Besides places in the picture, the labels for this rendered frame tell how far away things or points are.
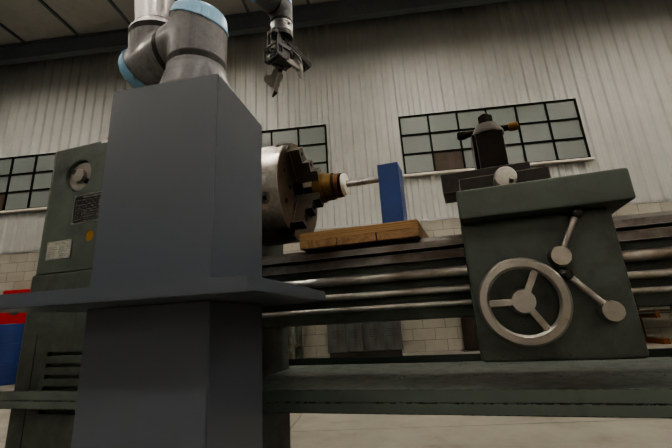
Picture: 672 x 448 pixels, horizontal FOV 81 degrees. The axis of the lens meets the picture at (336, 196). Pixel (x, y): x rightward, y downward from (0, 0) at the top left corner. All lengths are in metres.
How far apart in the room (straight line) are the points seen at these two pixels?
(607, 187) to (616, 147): 8.81
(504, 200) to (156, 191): 0.62
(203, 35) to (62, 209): 0.79
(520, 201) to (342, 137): 7.89
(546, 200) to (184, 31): 0.76
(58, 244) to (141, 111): 0.74
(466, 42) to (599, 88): 2.90
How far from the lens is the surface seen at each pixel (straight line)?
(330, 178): 1.19
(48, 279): 1.43
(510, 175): 0.84
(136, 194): 0.70
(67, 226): 1.42
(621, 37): 11.03
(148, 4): 1.05
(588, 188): 0.85
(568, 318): 0.82
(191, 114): 0.71
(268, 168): 1.14
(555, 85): 9.80
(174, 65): 0.83
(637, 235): 1.01
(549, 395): 0.82
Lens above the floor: 0.70
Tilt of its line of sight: 17 degrees up
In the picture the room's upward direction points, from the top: 3 degrees counter-clockwise
